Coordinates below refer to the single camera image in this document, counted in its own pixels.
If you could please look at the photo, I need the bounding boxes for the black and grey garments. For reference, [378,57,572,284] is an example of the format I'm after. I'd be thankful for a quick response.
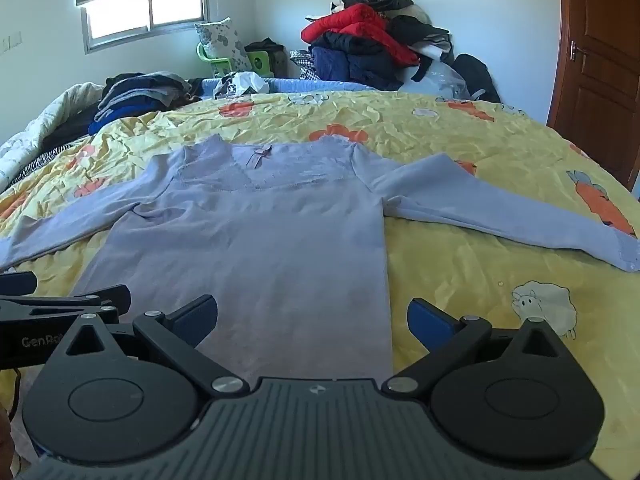
[389,14,455,69]

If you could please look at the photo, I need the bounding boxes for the black backpack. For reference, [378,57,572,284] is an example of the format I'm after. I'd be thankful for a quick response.
[452,53,502,104]

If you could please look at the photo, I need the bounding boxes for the navy padded jacket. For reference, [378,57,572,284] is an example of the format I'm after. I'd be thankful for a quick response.
[307,32,417,92]

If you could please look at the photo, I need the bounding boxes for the black and white striped cloth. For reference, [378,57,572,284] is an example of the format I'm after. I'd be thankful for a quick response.
[9,144,77,182]

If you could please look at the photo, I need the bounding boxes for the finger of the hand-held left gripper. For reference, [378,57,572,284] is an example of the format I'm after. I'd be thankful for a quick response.
[0,285,132,322]
[0,272,39,301]

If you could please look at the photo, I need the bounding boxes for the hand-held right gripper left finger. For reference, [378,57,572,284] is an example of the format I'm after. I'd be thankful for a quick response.
[48,295,251,396]

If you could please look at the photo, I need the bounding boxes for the lavender long-sleeve shirt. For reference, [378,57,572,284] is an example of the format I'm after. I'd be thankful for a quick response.
[0,135,640,386]

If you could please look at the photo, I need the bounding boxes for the white quilt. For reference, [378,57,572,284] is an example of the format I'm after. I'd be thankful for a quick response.
[0,82,109,192]

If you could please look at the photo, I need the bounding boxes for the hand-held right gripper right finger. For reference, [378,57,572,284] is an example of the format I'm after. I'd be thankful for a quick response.
[381,298,576,395]

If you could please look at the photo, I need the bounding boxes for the green plastic chair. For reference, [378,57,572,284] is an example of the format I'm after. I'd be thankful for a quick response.
[196,42,237,79]

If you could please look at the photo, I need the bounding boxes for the grey floral pillow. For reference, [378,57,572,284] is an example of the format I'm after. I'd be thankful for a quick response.
[194,17,254,74]

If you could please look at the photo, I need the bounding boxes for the white crumpled cloth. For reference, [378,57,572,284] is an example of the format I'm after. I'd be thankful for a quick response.
[214,71,272,99]

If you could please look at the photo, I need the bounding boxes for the red padded jacket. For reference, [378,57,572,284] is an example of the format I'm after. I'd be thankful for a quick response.
[301,3,421,67]

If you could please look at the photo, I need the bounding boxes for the pile of dark folded clothes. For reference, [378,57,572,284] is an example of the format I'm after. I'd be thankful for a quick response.
[88,72,204,136]

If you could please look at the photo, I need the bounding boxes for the brown wooden door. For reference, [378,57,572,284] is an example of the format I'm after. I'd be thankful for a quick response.
[546,0,640,192]

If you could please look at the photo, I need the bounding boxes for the window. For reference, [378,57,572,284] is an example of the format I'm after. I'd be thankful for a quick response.
[81,0,212,54]

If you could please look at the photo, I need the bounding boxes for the yellow printed bed sheet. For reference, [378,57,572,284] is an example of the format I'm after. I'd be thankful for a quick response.
[0,91,640,467]

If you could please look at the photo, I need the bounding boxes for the green plastic stool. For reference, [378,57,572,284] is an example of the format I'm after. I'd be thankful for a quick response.
[245,50,274,79]

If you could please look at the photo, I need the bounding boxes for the white plastic bag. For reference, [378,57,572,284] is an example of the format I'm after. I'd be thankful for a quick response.
[399,59,472,102]

